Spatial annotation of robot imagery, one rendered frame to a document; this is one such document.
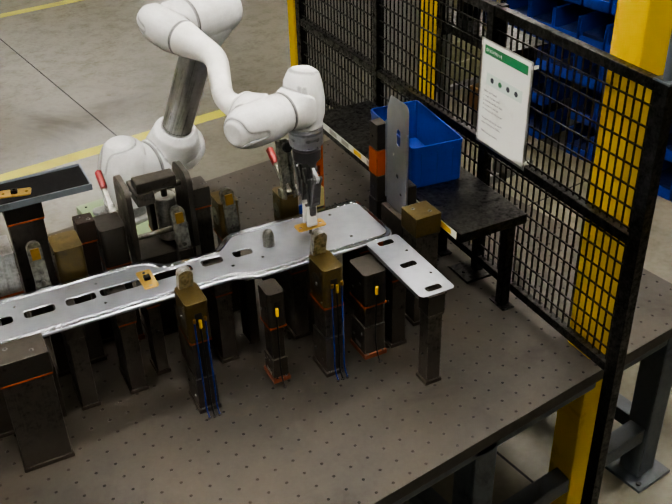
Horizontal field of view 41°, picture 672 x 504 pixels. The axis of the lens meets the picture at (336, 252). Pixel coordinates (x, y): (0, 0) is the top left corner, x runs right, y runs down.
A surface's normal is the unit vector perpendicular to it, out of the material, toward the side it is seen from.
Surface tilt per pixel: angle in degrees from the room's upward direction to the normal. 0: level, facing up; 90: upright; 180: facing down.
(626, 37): 90
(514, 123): 90
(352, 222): 0
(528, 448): 0
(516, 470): 0
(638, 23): 90
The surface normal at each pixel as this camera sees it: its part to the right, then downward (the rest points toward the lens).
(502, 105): -0.89, 0.27
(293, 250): -0.03, -0.84
